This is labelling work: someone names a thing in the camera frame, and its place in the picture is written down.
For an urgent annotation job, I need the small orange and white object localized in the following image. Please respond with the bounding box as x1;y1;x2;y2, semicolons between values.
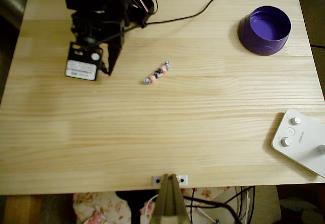
143;60;171;85

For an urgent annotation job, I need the purple bowl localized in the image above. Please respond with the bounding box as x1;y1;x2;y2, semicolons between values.
237;5;293;56

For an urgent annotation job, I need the grey upholstered seat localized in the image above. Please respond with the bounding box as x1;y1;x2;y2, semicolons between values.
0;0;63;31

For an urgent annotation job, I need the floral cloth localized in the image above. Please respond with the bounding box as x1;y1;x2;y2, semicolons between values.
73;187;231;224

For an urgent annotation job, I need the black pole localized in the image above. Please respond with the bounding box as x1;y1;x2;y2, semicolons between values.
115;190;143;224

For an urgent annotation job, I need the olive stand pole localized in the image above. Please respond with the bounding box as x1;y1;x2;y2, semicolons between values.
151;173;191;224

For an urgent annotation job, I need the wooden table leg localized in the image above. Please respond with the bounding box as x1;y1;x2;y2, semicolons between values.
5;195;43;224

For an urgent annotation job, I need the white lamp base with knobs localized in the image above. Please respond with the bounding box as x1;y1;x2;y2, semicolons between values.
271;109;325;179

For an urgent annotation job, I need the black camera cable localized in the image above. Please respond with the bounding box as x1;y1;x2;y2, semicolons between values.
97;0;220;44

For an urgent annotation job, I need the white metal bracket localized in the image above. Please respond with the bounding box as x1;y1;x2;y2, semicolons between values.
151;174;189;186

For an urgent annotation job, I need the white cable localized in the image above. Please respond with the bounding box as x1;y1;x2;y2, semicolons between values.
140;194;159;224

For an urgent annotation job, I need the thick black cable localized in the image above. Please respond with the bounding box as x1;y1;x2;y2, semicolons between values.
183;195;243;224

